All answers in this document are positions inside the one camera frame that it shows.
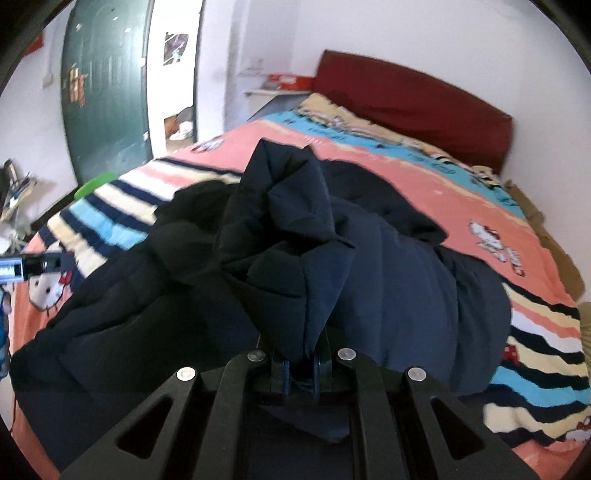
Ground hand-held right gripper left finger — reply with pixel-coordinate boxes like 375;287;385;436
60;350;291;480

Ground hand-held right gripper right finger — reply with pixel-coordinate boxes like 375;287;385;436
315;348;540;480

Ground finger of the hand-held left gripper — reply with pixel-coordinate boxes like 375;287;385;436
0;251;75;284

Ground dark navy padded jacket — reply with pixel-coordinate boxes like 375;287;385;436
9;137;513;476

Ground cluttered desk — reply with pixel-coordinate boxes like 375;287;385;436
0;159;38;252

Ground green plastic stool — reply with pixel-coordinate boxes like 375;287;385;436
74;172;116;199

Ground door stickers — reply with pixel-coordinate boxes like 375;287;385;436
67;65;88;107

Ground green door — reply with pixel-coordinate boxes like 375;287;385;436
60;0;155;185

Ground doorway clutter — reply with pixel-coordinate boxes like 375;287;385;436
164;106;195;141

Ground striped cartoon printed blanket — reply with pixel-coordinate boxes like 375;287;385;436
9;92;591;480

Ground dark red headboard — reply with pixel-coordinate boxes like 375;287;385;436
311;50;514;175

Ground white bedside shelf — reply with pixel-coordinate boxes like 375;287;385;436
243;88;312;100

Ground red box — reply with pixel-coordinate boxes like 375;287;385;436
267;74;315;92

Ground wall poster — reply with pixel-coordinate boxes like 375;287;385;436
163;31;191;66

